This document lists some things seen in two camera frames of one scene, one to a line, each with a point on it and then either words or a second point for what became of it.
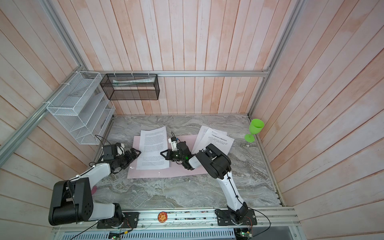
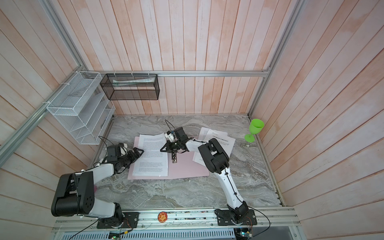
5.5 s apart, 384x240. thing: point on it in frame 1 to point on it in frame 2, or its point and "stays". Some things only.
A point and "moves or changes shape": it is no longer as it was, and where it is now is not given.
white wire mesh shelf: [83, 109] stays
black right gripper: [169, 156] to [168, 145]
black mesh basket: [131, 86] stays
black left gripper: [130, 158] stays
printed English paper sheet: [152, 142] moves or changes shape
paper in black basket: [147, 80] stays
